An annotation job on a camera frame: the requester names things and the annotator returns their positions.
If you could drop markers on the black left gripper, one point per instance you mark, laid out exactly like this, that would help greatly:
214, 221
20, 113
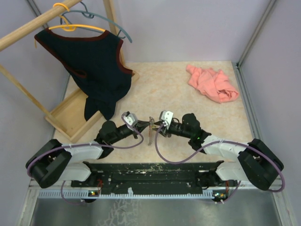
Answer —
143, 125

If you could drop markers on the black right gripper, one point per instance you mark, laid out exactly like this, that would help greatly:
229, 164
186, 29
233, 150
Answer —
163, 132

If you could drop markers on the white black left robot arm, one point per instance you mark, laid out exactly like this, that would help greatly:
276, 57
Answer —
57, 162

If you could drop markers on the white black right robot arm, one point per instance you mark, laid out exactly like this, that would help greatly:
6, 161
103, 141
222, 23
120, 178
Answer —
253, 161

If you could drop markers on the wooden clothes rack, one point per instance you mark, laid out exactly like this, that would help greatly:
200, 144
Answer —
68, 116

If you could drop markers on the pink crumpled cloth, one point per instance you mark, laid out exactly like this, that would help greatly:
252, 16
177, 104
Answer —
215, 85

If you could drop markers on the dark navy vest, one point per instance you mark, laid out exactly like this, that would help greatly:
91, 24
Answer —
94, 65

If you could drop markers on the yellow clothes hanger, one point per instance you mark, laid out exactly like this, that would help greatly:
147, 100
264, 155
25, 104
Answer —
68, 27

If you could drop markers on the grey-blue clothes hanger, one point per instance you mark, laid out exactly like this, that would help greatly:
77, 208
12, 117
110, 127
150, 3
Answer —
103, 15

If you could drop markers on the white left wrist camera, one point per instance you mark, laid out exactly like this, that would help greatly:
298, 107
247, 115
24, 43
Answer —
130, 119

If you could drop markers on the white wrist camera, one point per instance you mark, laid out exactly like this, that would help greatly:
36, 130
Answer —
166, 118
130, 119

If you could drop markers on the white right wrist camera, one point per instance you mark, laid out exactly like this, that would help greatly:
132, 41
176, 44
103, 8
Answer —
166, 118

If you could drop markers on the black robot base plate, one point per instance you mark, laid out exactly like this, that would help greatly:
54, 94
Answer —
157, 178

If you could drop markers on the aluminium frame rail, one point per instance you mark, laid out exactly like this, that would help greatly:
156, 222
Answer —
242, 204

